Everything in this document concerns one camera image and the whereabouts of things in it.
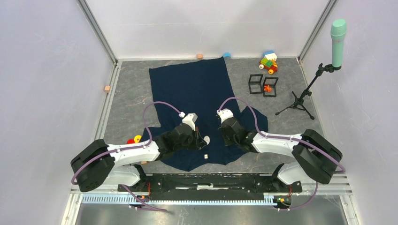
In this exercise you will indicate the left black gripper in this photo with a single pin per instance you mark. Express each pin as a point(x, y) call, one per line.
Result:
point(195, 146)

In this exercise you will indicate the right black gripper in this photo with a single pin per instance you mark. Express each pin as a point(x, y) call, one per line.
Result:
point(226, 141)

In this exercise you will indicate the round gold brooch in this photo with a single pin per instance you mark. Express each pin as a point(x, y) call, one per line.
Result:
point(206, 139)

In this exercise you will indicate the navy blue t-shirt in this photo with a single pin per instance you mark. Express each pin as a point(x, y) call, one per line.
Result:
point(197, 87)

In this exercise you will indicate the orange flower brooch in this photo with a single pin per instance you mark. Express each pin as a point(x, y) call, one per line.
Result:
point(267, 88)

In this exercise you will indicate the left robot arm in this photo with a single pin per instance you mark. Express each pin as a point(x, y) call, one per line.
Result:
point(104, 164)

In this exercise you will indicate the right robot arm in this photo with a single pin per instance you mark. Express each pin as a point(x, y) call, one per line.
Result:
point(315, 157)

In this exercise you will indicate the black microphone tripod stand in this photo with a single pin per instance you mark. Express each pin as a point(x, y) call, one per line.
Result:
point(298, 103)

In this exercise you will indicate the blue cup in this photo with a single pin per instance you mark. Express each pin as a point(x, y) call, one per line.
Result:
point(227, 55)

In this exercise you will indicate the colourful toy block car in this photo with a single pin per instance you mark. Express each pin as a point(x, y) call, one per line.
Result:
point(268, 62)

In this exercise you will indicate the mint green microphone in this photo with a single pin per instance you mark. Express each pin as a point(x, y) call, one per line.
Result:
point(338, 32)

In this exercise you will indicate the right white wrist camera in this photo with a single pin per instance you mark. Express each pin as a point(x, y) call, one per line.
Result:
point(225, 114)

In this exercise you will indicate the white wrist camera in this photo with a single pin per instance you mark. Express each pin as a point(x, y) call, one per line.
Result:
point(225, 114)
point(189, 119)

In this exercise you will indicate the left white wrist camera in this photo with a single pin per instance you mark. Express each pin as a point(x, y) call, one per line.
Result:
point(189, 119)

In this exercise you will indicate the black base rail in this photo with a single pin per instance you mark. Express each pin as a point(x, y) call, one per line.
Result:
point(211, 186)

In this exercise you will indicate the left black display frame box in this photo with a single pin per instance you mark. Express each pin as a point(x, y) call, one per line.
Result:
point(254, 84)

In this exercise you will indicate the black display frame box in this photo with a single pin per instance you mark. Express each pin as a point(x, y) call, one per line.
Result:
point(254, 84)
point(272, 81)

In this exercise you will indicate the right black display frame box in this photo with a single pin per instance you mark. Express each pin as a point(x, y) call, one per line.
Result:
point(272, 81)

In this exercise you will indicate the red yellow ring stacker toy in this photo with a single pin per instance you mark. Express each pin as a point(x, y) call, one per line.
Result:
point(136, 139)

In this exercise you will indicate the aluminium frame rail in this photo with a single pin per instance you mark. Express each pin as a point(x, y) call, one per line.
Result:
point(333, 204)

